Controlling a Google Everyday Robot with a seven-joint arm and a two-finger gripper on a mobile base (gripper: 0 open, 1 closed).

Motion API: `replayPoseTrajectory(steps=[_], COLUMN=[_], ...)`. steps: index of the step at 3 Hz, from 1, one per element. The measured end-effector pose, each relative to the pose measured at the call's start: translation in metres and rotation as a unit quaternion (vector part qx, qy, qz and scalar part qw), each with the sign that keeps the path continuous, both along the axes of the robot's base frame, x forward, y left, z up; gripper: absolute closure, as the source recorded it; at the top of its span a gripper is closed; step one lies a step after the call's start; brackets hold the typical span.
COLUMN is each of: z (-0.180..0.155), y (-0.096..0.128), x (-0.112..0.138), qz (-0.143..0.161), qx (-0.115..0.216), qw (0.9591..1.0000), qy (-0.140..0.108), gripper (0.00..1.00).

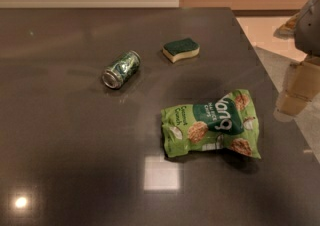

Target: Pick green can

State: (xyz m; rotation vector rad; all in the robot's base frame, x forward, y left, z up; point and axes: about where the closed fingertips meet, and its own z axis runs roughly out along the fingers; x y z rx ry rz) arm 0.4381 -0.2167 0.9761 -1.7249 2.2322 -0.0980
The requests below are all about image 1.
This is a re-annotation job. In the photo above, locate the green yellow sponge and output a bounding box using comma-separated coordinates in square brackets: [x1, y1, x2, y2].
[162, 38, 200, 63]

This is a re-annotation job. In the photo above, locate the green soda can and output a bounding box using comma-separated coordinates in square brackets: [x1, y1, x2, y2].
[101, 50, 141, 89]

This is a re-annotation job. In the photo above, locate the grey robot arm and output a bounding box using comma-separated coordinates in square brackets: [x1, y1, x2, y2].
[274, 0, 320, 122]

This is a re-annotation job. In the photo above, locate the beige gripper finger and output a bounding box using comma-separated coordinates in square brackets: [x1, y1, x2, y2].
[276, 91, 309, 116]
[284, 56, 320, 101]

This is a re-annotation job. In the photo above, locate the green rice chips bag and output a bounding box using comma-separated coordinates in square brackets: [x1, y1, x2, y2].
[161, 89, 261, 158]

